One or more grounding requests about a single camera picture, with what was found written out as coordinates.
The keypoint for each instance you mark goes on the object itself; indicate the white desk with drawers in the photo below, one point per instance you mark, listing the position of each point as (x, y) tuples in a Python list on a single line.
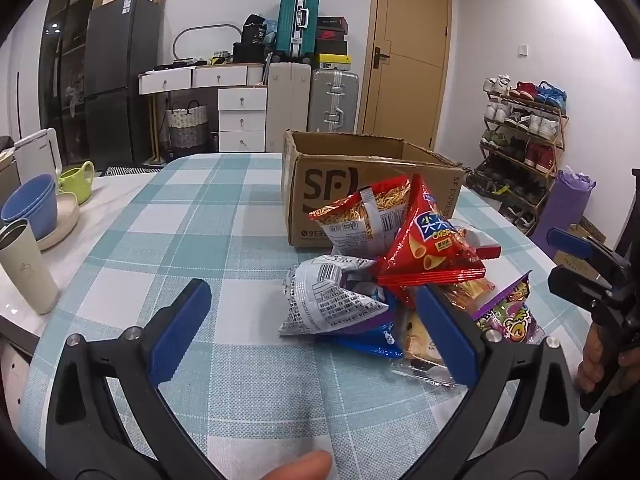
[(170, 80)]

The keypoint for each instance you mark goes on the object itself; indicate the brown cardboard box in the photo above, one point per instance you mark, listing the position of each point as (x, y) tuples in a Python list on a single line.
[(310, 185)]

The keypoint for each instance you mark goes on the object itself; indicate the dark grey refrigerator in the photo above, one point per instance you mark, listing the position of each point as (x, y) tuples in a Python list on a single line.
[(115, 75)]

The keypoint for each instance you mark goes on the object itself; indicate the beige tumbler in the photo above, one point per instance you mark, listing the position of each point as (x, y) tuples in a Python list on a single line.
[(27, 270)]

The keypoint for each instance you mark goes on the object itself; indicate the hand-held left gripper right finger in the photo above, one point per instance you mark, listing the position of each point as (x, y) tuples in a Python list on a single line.
[(445, 340)]

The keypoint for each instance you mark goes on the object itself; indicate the curved metal frame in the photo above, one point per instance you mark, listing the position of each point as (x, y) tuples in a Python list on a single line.
[(200, 26)]

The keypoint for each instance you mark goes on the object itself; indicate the white noodle snack bag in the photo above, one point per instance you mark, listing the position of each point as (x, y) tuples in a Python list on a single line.
[(320, 300)]

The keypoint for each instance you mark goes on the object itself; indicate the black bag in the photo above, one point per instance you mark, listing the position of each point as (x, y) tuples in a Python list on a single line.
[(255, 30)]

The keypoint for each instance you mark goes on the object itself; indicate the person's right hand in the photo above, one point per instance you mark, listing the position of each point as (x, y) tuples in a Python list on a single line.
[(594, 357)]

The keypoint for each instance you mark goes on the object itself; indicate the person's left hand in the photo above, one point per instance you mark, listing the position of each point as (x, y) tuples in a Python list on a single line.
[(300, 466)]

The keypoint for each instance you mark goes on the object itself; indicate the yellow black shoe box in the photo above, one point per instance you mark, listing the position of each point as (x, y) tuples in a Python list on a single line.
[(334, 62)]

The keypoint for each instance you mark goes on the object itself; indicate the open cardboard carton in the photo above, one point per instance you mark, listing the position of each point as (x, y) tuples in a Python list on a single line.
[(592, 232)]

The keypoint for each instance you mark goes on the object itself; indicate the dark glass cabinet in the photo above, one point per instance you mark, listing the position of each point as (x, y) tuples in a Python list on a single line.
[(65, 60)]

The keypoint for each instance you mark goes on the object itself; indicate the white electric kettle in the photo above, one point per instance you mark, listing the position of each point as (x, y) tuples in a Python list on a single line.
[(37, 155)]

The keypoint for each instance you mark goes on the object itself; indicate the group of assorted sneakers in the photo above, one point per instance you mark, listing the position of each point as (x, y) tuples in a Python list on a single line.
[(525, 125)]

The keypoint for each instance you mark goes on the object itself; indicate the patterned rug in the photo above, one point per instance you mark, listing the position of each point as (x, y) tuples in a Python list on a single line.
[(125, 169)]

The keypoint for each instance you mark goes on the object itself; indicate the blue snack packet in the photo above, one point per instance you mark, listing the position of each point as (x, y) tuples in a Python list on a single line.
[(370, 342)]

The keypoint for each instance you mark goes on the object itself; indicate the dark shoe box red logo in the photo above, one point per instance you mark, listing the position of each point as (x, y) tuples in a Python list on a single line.
[(331, 36)]

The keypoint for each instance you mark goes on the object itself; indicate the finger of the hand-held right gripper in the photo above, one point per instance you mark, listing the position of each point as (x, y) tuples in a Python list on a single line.
[(570, 242), (575, 285)]

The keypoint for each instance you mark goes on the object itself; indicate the woven laundry basket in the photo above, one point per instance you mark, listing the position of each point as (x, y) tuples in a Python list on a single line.
[(187, 125)]

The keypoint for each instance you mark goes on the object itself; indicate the purple candy bag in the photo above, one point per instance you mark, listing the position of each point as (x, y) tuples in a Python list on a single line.
[(510, 317)]

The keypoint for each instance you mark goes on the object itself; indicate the green mug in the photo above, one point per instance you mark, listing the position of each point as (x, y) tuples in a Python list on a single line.
[(75, 182)]

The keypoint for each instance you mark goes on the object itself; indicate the clear bread packet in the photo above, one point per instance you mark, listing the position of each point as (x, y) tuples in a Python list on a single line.
[(417, 345)]

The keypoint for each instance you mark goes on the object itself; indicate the silver suitcase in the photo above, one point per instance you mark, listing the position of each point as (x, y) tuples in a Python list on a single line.
[(332, 100)]

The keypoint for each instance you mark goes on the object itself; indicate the red chips bag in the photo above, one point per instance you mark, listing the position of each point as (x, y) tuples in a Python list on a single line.
[(430, 250)]

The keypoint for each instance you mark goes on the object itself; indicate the teal suitcase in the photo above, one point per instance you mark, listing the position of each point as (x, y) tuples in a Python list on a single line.
[(297, 20)]

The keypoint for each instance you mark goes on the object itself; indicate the beige bowl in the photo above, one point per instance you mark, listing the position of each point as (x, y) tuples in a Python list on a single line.
[(62, 220)]

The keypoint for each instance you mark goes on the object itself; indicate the red noodle snack bag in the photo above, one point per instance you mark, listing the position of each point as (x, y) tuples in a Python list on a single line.
[(360, 210)]

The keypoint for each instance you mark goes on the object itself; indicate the stack of blue bowls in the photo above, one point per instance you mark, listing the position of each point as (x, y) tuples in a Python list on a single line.
[(27, 205)]

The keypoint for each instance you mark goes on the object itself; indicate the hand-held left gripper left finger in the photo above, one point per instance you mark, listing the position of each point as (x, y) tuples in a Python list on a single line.
[(181, 330)]

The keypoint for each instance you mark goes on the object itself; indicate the red cookie packet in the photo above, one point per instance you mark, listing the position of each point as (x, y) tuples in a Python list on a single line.
[(482, 247)]

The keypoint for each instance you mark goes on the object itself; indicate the beige suitcase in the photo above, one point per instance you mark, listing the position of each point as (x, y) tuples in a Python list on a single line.
[(287, 105)]

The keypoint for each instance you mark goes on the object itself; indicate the wooden door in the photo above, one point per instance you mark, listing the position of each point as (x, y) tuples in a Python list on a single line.
[(410, 50)]

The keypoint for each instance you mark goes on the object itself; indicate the wooden shoe rack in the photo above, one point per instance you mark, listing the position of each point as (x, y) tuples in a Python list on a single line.
[(562, 130)]

